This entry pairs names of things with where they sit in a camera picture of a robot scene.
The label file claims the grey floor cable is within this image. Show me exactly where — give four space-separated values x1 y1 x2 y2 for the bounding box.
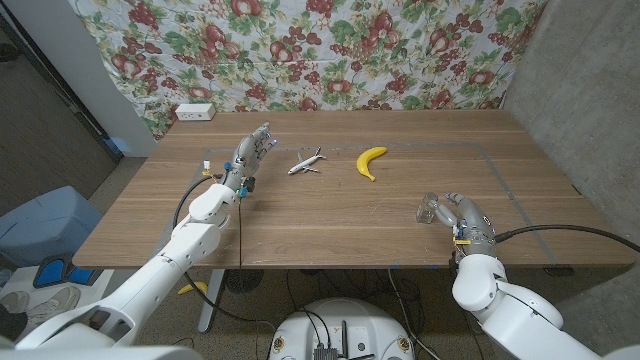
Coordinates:
387 267 444 360

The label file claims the white table leg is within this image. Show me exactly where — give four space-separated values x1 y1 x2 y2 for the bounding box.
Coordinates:
197 268 226 334

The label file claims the white toy airplane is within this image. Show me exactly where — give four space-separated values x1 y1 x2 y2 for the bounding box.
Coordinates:
287 146 328 176

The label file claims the white power outlet strip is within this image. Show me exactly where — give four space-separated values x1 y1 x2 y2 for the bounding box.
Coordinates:
174 102 217 122

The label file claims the floral fruit print backdrop cloth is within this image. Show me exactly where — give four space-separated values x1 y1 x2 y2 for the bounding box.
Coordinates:
69 0 549 141

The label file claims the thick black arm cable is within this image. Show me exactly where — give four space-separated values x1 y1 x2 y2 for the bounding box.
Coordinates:
173 174 276 334
494 224 640 254

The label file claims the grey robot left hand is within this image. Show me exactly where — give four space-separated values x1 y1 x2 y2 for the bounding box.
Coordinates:
222 121 277 194

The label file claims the blue-grey plastic bin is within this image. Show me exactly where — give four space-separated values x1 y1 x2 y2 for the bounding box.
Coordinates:
0 185 104 269

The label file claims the clear glass salt shaker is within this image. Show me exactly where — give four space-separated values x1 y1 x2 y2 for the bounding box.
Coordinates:
416 191 440 225

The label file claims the white sneaker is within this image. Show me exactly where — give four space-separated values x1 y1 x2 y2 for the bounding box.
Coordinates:
25 285 82 324

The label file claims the yellow toy banana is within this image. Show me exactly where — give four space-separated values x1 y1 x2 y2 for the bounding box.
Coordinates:
356 146 389 183

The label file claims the blue and black foot pedal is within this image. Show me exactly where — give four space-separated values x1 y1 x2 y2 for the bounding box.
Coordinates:
32 253 104 290

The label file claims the white robot torso base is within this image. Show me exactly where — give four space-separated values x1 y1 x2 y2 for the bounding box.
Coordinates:
268 297 415 360

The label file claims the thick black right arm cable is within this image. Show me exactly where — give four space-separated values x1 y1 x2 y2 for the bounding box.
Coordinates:
494 224 640 254

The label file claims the round black floor fan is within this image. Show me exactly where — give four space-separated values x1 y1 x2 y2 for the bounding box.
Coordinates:
223 268 265 295

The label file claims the thin black left wrist cable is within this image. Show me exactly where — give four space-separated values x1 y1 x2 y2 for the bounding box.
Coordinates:
236 195 244 296

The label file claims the yellow object on floor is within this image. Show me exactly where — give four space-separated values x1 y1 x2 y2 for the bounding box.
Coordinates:
177 280 209 296

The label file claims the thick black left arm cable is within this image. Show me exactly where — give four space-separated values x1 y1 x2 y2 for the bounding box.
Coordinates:
173 174 276 334

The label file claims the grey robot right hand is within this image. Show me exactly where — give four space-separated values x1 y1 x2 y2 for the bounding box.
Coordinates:
423 191 499 259

